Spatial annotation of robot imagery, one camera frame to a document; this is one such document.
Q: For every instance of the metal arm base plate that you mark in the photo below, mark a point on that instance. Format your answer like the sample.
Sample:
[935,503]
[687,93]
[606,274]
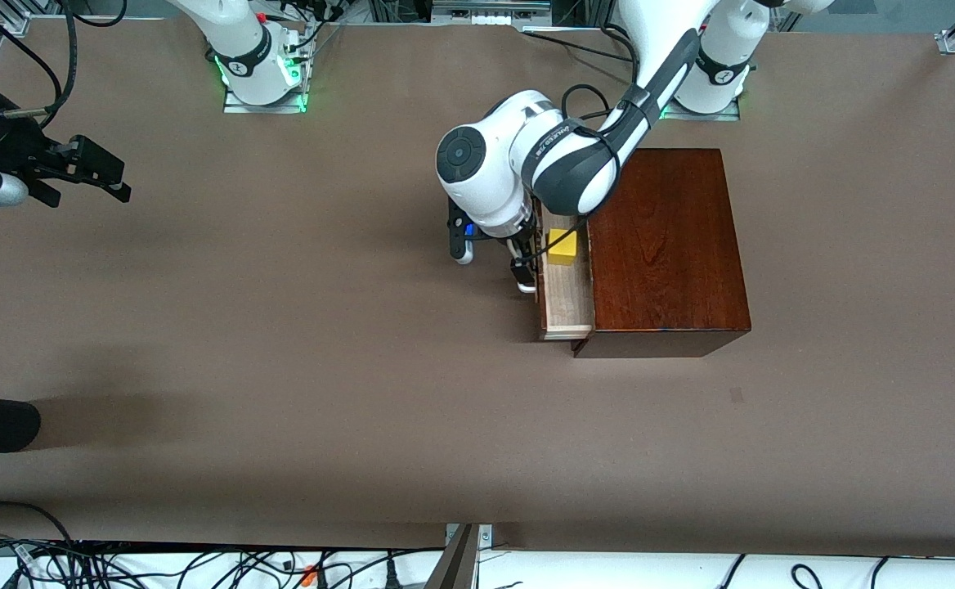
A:
[232,108]
[723,116]

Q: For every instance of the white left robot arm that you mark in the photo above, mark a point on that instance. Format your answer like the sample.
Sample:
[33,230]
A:
[510,164]

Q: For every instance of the dark brown wooden cabinet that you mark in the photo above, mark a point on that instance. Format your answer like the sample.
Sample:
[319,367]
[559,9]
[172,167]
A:
[674,245]

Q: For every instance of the wooden drawer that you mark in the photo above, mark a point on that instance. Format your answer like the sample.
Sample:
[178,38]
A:
[567,303]

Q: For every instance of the aluminium frame post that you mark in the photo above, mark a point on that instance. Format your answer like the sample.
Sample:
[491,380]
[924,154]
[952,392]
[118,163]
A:
[457,564]

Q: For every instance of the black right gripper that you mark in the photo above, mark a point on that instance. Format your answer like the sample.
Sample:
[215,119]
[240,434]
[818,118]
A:
[21,152]

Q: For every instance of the yellow cube block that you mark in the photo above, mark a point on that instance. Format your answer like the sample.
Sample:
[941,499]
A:
[563,245]

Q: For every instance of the white power strip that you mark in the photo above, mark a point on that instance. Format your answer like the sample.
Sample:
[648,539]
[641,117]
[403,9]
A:
[490,12]

